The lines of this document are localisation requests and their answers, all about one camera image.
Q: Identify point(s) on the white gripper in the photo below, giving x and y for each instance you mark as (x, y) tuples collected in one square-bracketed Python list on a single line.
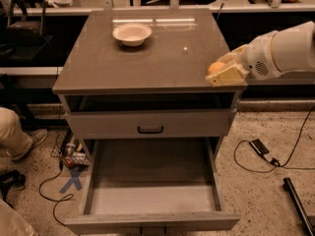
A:
[(258, 59)]

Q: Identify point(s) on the orange fruit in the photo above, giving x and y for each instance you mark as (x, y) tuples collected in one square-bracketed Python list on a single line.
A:
[(215, 67)]

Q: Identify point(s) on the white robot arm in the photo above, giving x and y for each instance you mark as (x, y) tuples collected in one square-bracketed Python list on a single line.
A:
[(293, 50)]

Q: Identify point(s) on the closed grey drawer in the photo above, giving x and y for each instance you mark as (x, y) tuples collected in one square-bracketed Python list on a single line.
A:
[(176, 123)]

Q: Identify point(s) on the grey drawer cabinet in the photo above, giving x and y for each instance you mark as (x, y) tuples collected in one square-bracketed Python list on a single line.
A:
[(166, 72)]

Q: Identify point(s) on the open grey drawer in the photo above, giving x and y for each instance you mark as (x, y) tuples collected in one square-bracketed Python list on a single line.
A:
[(151, 187)]

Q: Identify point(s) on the black phone device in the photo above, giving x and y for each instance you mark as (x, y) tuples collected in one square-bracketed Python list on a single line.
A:
[(259, 147)]

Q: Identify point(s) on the white paper bowl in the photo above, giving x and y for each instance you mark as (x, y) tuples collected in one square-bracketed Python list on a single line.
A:
[(132, 34)]

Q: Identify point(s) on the black pole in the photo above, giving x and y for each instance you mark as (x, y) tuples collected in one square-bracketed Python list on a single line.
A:
[(305, 219)]

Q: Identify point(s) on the blue tape cross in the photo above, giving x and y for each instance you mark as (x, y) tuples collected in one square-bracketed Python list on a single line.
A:
[(75, 173)]

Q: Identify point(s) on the grey sneaker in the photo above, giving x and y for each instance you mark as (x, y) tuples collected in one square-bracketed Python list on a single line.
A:
[(35, 138)]

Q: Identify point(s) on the black chair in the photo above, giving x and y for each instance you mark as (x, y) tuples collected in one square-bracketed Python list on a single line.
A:
[(25, 38)]

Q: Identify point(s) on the person leg beige trousers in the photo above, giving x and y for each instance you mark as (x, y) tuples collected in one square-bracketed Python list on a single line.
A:
[(11, 132)]

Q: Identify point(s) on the beige cloth corner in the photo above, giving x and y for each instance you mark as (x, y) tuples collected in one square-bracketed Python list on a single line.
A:
[(13, 224)]

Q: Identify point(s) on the black drawer handle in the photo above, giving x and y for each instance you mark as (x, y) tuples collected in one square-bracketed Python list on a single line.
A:
[(150, 129)]

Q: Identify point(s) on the wire basket with items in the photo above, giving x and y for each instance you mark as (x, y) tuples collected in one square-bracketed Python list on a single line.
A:
[(69, 150)]

